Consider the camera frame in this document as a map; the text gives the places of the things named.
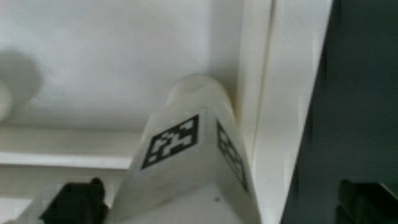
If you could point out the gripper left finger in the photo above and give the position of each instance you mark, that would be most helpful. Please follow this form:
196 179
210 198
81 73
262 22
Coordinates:
68 205

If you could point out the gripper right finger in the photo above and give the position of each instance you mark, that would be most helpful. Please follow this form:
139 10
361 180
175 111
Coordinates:
367 203

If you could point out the white square tabletop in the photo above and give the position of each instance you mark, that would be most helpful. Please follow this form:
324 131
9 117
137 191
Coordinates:
95 53

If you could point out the white U-shaped obstacle fence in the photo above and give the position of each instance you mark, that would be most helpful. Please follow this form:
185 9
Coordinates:
287 34

